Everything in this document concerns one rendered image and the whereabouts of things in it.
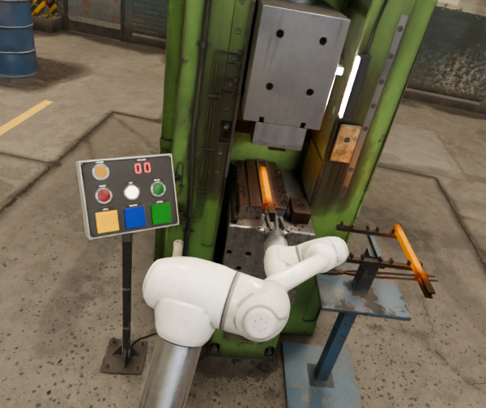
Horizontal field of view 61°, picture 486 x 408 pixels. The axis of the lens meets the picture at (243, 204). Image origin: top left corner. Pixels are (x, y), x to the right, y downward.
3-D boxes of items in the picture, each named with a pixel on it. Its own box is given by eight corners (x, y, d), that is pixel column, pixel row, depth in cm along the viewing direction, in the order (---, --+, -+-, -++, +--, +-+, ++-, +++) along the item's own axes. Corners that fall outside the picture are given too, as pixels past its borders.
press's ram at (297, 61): (340, 133, 159) (375, 23, 137) (242, 120, 154) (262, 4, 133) (319, 96, 194) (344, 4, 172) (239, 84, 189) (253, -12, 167)
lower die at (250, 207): (282, 222, 182) (286, 206, 177) (237, 217, 179) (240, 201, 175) (272, 175, 217) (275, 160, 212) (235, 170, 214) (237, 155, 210)
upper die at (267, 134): (300, 150, 163) (307, 129, 157) (251, 144, 160) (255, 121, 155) (287, 111, 197) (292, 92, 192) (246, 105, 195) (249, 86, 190)
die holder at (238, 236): (292, 304, 203) (316, 234, 179) (216, 298, 198) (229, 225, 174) (279, 234, 250) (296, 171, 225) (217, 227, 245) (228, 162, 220)
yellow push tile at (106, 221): (119, 230, 150) (116, 210, 149) (98, 233, 147) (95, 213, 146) (118, 229, 151) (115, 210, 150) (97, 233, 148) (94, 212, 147)
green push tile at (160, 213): (171, 221, 159) (169, 202, 158) (152, 224, 156) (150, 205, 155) (170, 221, 160) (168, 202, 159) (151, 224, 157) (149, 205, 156)
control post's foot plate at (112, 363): (142, 376, 209) (143, 365, 205) (98, 373, 207) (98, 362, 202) (149, 341, 227) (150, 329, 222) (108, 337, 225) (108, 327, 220)
